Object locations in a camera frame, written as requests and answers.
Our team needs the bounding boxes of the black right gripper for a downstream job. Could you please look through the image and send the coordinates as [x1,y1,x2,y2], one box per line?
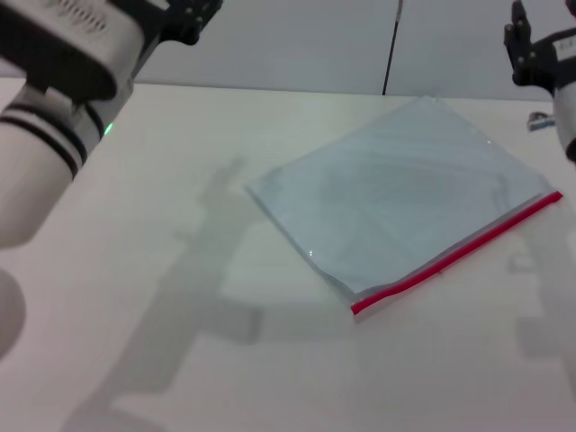
[502,0,576,97]

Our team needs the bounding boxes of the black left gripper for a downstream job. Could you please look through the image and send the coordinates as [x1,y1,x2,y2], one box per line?
[130,0,224,86]

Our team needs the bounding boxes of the clear document bag red zip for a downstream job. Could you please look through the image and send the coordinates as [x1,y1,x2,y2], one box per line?
[246,94,565,317]

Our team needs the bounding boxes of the silver right wrist connector plug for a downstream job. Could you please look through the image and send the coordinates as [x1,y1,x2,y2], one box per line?
[527,111,558,132]

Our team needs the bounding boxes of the thin black pole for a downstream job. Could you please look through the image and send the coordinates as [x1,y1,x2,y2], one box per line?
[382,0,404,96]

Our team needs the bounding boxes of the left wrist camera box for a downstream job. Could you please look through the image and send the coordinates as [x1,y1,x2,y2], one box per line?
[0,0,146,104]

